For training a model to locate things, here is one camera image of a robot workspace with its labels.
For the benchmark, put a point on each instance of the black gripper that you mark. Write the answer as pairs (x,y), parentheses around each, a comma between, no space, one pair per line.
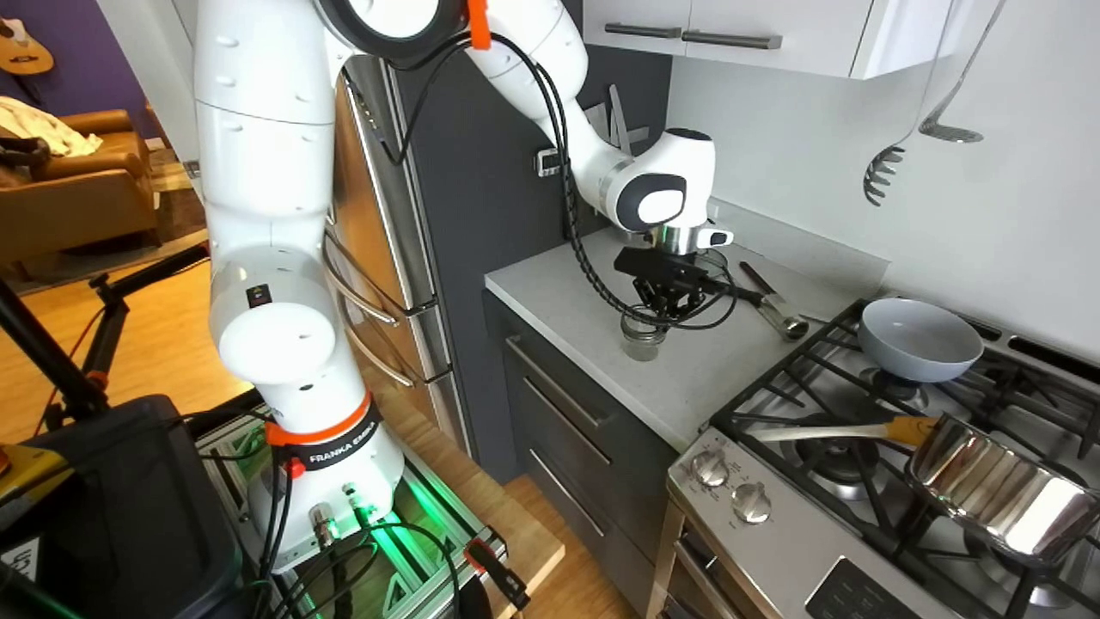
(665,280)

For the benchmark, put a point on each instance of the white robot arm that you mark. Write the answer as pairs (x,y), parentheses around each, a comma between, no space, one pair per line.
(288,292)

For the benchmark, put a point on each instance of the grey bowl on stove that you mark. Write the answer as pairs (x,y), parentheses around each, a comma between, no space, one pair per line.
(918,342)

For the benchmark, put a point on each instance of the grey drawer cabinet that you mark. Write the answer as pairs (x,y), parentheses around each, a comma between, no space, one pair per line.
(591,460)

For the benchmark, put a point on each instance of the hanging slotted spoon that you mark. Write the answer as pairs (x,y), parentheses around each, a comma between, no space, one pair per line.
(880,168)

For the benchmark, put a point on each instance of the gas stove range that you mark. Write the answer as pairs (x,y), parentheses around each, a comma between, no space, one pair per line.
(841,529)

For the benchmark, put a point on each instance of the stainless steel refrigerator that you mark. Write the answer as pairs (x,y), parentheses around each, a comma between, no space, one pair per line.
(384,259)

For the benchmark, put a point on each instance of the white upper cabinet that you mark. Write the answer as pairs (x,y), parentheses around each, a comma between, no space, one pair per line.
(845,39)

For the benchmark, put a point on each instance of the stainless steel pot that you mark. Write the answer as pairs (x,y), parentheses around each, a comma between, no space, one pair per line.
(999,494)

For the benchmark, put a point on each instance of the brown sofa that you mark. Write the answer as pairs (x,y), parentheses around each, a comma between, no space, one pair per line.
(82,202)

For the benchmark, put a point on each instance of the black handled knife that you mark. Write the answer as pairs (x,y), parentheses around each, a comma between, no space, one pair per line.
(775,309)

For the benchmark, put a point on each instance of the wooden handled brush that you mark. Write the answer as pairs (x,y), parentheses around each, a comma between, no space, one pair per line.
(907,430)

